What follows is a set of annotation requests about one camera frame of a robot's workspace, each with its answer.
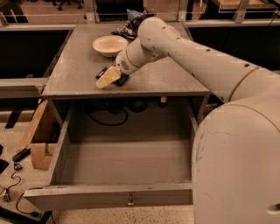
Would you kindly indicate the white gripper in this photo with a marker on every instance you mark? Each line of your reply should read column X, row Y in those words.
column 122, row 63

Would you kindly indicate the dark blue rxbar wrapper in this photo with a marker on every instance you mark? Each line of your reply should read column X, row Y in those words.
column 118, row 82

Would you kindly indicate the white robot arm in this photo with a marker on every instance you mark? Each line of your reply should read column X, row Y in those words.
column 236, row 149

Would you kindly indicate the grey open top drawer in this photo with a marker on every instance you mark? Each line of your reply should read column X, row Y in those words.
column 95, row 166

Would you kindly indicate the brass drawer knob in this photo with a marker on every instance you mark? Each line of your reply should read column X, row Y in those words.
column 131, row 202

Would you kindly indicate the cream ceramic bowl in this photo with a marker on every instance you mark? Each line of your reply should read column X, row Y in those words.
column 110, row 46

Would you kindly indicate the blue patterned chip bag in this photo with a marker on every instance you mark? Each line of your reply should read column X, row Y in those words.
column 130, row 28

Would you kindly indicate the grey wooden cabinet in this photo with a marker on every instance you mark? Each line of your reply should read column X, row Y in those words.
column 73, row 77

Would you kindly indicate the black office chair base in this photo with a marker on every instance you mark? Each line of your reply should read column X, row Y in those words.
column 61, row 3

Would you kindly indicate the cardboard box on floor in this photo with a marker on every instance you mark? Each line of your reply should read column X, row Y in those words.
column 41, row 136

